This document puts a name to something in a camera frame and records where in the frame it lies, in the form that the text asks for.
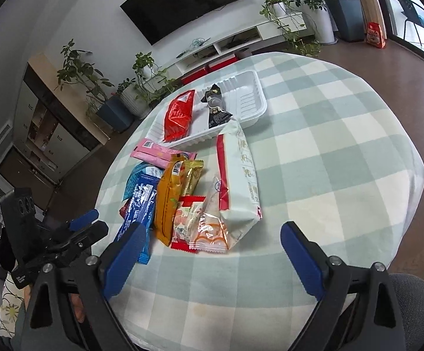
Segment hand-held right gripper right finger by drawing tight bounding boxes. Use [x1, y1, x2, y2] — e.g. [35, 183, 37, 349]
[280, 221, 424, 351]

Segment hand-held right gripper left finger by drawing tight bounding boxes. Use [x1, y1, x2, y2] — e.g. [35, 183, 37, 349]
[12, 222, 148, 351]

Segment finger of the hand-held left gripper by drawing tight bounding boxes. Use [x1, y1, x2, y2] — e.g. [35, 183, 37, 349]
[56, 209, 99, 236]
[62, 221, 109, 255]

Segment dark blue snack packet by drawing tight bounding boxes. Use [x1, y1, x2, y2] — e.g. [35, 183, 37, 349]
[114, 173, 159, 265]

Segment orange snack packet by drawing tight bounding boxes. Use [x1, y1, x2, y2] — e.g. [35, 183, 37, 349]
[154, 155, 187, 246]

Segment large white red-striped snack bag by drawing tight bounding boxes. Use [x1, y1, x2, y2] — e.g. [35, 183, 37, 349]
[212, 120, 264, 251]

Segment clear pinkish snack packet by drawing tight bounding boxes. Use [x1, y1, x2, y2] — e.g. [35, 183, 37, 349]
[206, 176, 231, 213]

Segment white plastic tray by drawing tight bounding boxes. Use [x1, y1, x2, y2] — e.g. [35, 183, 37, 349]
[150, 69, 268, 150]

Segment light blue snack packet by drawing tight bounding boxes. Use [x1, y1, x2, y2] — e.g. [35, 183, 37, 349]
[124, 161, 166, 200]

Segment red white floral snack packet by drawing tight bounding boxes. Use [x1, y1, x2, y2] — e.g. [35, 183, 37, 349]
[171, 195, 207, 253]

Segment floral patterned clothing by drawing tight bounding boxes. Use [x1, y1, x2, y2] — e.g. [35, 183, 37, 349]
[0, 273, 28, 339]

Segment clear orange-printed snack packet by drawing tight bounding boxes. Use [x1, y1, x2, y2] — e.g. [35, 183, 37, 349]
[189, 210, 231, 254]

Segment pink snack packet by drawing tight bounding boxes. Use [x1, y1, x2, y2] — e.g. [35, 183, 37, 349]
[130, 138, 187, 163]

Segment gold foil snack packet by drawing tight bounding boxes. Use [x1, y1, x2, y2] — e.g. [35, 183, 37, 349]
[180, 159, 204, 198]

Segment tall plant in blue pot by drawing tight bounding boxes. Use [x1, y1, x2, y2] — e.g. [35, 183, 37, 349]
[55, 38, 135, 134]

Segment green white checkered tablecloth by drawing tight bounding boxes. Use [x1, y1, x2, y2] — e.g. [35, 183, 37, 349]
[95, 52, 424, 351]

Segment grey office chair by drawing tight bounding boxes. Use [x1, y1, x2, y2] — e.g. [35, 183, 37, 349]
[389, 273, 424, 351]

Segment plant in white ribbed pot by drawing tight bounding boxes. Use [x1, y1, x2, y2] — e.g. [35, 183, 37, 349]
[117, 78, 151, 119]

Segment trailing plant in white pot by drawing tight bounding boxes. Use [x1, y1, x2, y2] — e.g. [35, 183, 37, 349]
[132, 51, 179, 105]
[260, 0, 322, 58]

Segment black gold snack packet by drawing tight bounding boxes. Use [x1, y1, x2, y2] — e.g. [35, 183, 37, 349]
[200, 84, 232, 129]

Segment red storage box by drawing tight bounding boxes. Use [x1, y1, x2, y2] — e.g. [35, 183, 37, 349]
[208, 53, 239, 74]

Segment white television cabinet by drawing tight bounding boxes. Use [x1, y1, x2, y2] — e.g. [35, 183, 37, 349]
[161, 11, 305, 81]

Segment red bag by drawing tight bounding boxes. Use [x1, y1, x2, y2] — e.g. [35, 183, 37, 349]
[366, 22, 387, 49]

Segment bushy plant in white pot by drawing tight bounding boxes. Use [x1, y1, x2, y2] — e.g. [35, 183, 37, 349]
[289, 0, 339, 44]

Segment tall plant in dark pot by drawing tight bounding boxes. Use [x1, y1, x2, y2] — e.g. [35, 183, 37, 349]
[289, 0, 367, 42]

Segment black balcony chair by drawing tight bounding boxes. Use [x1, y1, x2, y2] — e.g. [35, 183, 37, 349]
[395, 0, 424, 56]

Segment wooden wall cabinet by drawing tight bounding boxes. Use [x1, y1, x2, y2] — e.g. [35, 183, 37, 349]
[12, 53, 110, 188]

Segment black wall television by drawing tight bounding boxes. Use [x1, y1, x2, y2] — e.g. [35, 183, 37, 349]
[120, 0, 252, 46]

